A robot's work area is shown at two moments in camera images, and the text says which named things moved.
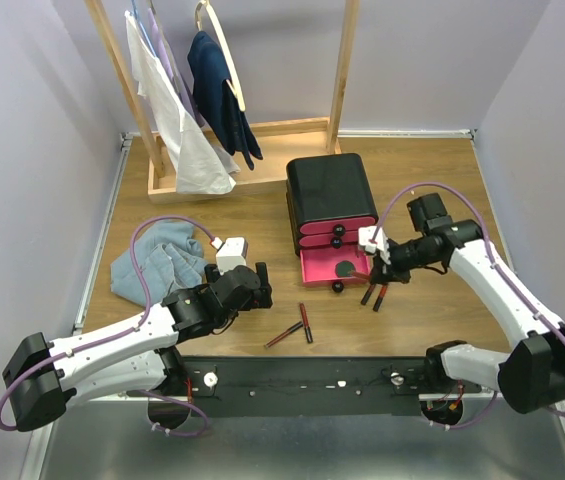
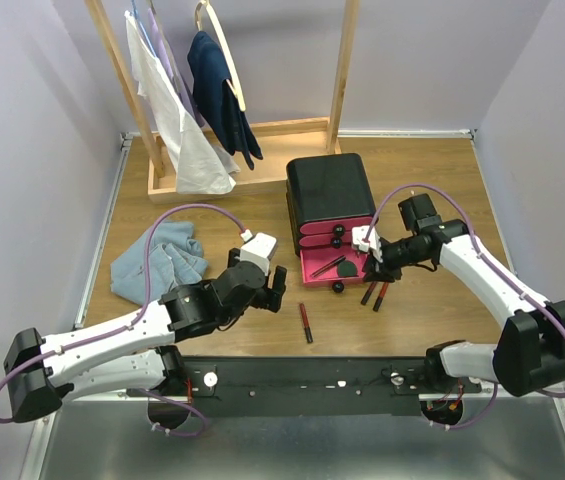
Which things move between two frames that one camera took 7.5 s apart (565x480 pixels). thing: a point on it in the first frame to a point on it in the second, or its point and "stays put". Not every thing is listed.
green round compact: (342, 268) stays put
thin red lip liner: (295, 327) to (328, 266)
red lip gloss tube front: (306, 323) stays put
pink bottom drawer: (318, 266) stays put
